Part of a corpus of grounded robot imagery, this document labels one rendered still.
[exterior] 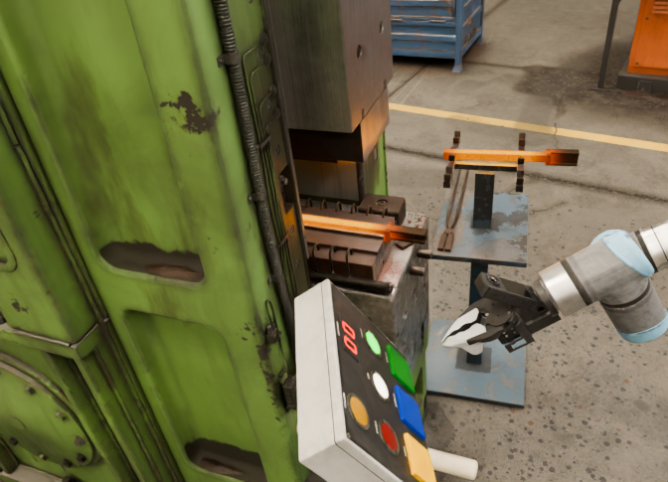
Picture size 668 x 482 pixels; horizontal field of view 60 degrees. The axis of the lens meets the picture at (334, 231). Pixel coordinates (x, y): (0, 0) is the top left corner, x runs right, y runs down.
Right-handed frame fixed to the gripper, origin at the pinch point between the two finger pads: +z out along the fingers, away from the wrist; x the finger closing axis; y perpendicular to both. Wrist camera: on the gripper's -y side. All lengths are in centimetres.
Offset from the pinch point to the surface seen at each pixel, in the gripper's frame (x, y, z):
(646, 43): 324, 172, -156
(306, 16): 33, -55, -10
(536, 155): 78, 30, -35
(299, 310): 2.0, -21.6, 18.1
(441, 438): 50, 98, 43
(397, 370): -2.9, -1.8, 10.4
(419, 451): -19.0, 0.5, 10.3
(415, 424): -13.5, 0.9, 10.3
